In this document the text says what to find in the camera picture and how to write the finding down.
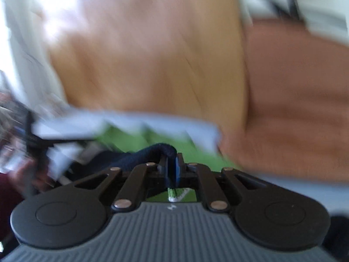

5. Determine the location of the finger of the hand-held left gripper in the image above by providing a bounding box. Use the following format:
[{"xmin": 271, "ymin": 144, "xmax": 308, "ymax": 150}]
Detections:
[{"xmin": 32, "ymin": 135, "xmax": 94, "ymax": 147}]

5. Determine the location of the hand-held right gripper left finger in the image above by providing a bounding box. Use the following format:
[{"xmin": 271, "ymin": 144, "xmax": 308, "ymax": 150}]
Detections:
[{"xmin": 73, "ymin": 155, "xmax": 168, "ymax": 211}]

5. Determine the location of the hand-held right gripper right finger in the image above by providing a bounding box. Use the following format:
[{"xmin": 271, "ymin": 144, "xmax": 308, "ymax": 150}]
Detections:
[{"xmin": 174, "ymin": 153, "xmax": 268, "ymax": 212}]

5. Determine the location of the navy green knit sweater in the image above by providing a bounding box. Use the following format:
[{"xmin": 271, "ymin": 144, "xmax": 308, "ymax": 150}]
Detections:
[{"xmin": 68, "ymin": 123, "xmax": 243, "ymax": 203}]

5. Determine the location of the brown perforated seat mat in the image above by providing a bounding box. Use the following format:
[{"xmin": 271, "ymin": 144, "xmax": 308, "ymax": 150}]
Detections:
[{"xmin": 218, "ymin": 19, "xmax": 349, "ymax": 182}]

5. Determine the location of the person's left hand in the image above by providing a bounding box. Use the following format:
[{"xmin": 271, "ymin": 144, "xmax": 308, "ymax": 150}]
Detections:
[{"xmin": 8, "ymin": 158, "xmax": 53, "ymax": 195}]

